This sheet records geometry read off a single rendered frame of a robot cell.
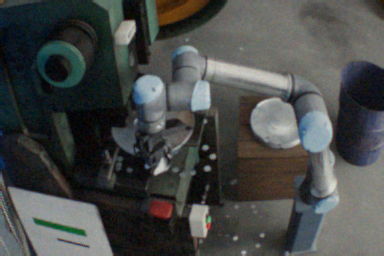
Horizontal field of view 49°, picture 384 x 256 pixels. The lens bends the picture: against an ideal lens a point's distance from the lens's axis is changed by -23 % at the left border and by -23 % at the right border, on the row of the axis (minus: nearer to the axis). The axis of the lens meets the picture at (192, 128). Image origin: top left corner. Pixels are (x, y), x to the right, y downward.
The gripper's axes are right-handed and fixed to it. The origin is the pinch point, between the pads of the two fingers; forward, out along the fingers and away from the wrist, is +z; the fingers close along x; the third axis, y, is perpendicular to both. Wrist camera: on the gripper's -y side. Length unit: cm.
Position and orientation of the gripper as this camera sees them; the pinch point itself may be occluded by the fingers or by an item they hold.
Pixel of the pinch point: (163, 167)
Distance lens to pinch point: 163.4
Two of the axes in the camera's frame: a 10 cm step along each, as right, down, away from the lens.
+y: -6.7, 5.6, -4.9
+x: 7.4, 4.6, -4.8
